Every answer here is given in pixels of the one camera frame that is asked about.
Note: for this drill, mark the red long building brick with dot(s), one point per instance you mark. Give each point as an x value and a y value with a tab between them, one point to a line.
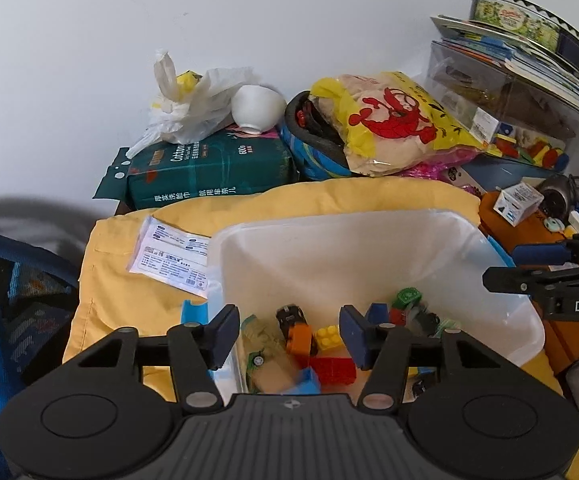
332	371

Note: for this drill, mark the yellow quilted blanket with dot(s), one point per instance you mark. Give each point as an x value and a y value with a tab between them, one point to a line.
112	297

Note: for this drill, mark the stack of children books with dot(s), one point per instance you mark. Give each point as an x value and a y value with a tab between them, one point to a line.
518	56

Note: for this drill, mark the orange building block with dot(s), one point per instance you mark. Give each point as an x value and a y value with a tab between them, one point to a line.
300	341

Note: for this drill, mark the dark green tissue pack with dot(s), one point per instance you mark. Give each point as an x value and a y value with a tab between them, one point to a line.
229	162

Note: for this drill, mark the white wipes packet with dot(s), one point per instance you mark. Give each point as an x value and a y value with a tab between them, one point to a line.
171	256

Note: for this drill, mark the white plastic storage bin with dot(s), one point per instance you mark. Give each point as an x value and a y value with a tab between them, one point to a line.
438	252

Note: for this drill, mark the green toy race car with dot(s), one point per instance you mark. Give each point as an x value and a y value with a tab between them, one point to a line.
406	298

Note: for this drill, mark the black toy car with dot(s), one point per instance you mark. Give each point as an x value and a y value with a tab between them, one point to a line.
424	324

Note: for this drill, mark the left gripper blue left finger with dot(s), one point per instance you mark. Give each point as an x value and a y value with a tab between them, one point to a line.
220	335

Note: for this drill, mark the blue baby stroller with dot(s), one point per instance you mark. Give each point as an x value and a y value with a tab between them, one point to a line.
39	293

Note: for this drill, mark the orange cardboard box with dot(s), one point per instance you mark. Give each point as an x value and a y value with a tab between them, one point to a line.
561	337

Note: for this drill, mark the blue hollow building block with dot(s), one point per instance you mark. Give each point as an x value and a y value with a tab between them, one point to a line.
308	383

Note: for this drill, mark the yellow small building brick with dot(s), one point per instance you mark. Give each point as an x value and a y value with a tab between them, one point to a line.
328	338

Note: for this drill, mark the white plastic bag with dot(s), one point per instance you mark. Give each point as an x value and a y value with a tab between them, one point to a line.
189	106

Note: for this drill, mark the round cookie tin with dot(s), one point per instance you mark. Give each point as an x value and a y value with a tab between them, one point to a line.
535	23

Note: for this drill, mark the olive toy vehicle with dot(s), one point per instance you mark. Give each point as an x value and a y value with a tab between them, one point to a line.
268	368

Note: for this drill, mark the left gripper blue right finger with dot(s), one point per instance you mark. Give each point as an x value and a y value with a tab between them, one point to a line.
363	340

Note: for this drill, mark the white small carton box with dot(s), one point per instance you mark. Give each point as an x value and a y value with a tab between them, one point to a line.
516	203

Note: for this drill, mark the black hair dryer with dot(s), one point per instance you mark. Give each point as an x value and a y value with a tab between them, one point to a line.
560	195

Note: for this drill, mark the light blue building block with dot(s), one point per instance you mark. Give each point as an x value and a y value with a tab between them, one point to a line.
378	313

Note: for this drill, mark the yellow red snack bag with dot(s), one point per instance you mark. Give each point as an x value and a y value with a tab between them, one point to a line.
389	124

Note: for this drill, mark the white ceramic bowl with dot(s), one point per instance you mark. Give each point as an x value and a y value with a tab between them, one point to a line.
256	109

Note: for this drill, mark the clear plastic toy box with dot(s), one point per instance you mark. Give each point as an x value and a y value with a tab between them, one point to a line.
514	116

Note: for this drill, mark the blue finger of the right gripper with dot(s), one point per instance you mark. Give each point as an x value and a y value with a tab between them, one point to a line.
517	280
541	254

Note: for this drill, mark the blue black helmet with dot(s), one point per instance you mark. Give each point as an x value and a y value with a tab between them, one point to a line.
316	146

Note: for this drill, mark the dark striped toy car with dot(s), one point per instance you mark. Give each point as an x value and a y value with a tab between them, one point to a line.
289	316

